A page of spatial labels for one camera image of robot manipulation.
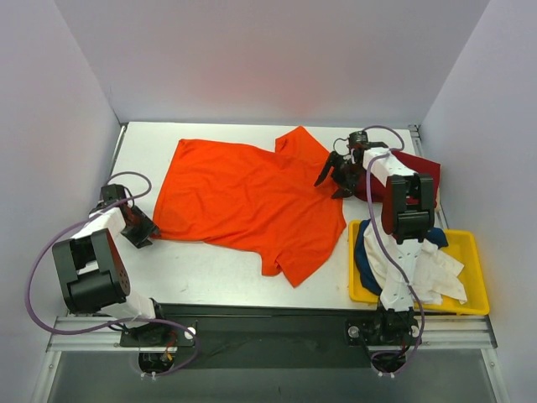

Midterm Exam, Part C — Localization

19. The navy blue t shirt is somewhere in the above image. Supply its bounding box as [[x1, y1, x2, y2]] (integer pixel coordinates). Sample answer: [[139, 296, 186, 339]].
[[353, 219, 449, 296]]

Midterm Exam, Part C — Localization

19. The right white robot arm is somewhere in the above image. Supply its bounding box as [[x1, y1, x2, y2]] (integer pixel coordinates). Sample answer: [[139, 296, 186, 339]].
[[315, 129, 435, 311]]

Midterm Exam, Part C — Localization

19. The aluminium frame rail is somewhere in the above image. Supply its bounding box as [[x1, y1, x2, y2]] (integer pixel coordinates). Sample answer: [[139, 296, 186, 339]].
[[46, 315, 498, 352]]

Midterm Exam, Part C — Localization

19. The orange t shirt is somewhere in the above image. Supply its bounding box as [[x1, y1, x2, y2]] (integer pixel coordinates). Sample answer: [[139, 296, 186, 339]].
[[153, 126, 347, 287]]

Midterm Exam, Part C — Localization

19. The white t shirt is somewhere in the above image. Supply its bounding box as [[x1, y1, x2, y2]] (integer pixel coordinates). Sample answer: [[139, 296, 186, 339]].
[[364, 224, 467, 304]]

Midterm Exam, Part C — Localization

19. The yellow plastic tray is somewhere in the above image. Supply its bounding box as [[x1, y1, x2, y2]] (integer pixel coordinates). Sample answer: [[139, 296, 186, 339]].
[[348, 220, 490, 316]]

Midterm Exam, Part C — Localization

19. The dark red folded t shirt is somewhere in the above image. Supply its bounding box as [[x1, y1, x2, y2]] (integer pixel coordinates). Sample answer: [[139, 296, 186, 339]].
[[370, 151, 441, 211]]

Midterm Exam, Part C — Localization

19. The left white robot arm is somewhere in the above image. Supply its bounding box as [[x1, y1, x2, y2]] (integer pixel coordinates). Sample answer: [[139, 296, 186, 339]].
[[52, 184, 170, 346]]

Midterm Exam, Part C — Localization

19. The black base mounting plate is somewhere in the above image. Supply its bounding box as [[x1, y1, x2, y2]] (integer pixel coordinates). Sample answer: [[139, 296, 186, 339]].
[[119, 304, 419, 373]]

